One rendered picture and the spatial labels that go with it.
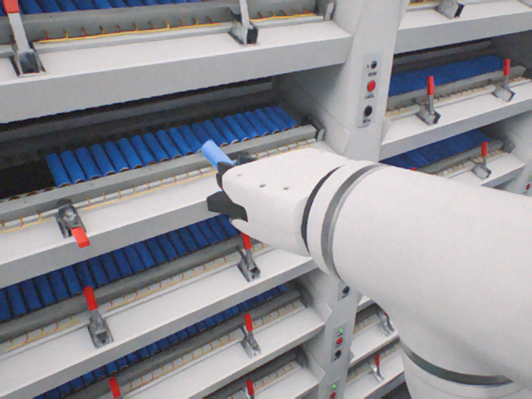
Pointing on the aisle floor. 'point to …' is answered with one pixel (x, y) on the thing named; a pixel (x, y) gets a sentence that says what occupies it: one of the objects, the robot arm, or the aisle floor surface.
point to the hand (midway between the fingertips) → (242, 176)
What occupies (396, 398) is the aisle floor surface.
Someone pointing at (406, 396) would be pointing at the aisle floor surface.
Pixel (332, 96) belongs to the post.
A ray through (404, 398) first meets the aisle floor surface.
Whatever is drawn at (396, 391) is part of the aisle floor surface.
